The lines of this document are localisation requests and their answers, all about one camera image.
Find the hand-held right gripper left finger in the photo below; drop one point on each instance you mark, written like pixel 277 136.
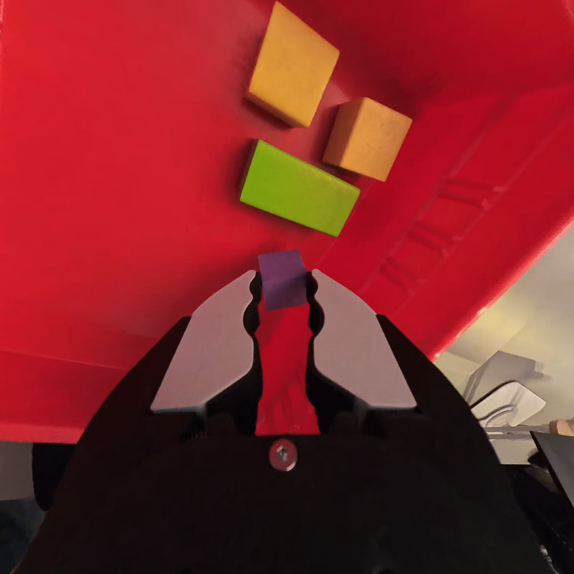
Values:
pixel 208 354

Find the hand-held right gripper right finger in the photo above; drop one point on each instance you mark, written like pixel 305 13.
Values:
pixel 358 358

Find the purple wooden block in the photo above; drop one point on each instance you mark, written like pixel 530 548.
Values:
pixel 282 282

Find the long green wooden block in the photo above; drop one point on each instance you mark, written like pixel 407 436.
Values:
pixel 300 188

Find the red plastic bin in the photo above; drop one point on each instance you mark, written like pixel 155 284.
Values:
pixel 112 179

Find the yellow wooden cube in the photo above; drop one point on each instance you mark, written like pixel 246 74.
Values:
pixel 367 139

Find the orange wooden block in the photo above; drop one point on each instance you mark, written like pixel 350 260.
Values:
pixel 291 67

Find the black mesh pad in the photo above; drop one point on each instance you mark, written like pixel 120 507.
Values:
pixel 49 475

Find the dark display board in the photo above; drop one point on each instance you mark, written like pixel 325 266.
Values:
pixel 558 453

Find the person's lap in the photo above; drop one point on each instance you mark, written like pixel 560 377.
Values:
pixel 18 538

